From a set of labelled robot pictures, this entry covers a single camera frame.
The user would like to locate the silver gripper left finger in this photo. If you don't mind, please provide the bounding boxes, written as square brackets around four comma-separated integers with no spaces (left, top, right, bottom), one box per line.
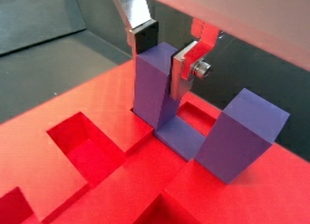
[112,0,158,55]

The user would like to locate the red slotted board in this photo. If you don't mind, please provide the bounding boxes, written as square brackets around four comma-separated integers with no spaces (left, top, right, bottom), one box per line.
[0,63,310,224]

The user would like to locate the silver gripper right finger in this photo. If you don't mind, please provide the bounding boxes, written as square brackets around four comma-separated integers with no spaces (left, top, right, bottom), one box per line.
[170,18,218,100]

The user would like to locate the purple U-shaped block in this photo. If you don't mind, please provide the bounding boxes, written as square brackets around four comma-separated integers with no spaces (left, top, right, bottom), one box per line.
[133,43,289,183]

